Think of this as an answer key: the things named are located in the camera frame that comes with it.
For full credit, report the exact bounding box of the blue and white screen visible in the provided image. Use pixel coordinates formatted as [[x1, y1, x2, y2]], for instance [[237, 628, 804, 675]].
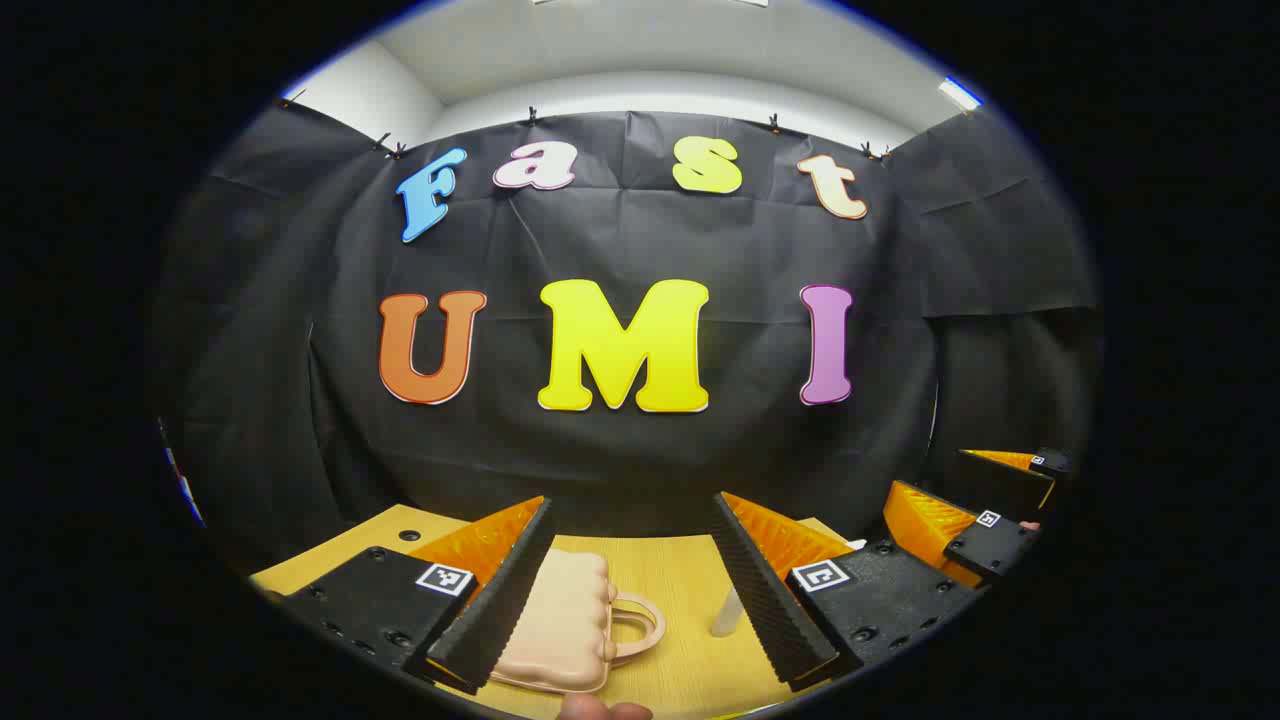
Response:
[[158, 418, 206, 526]]

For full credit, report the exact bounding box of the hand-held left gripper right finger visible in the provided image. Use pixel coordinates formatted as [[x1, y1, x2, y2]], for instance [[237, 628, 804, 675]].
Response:
[[710, 491, 988, 690]]

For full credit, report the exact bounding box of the black backdrop cloth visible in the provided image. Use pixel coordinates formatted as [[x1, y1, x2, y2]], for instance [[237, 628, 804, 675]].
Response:
[[150, 100, 1101, 576]]

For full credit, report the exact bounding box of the white squeeze tube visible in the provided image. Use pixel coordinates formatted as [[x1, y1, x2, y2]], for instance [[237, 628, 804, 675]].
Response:
[[710, 585, 746, 638]]

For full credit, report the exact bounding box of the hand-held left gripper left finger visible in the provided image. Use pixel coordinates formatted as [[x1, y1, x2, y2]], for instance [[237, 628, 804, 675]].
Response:
[[285, 495, 558, 696]]

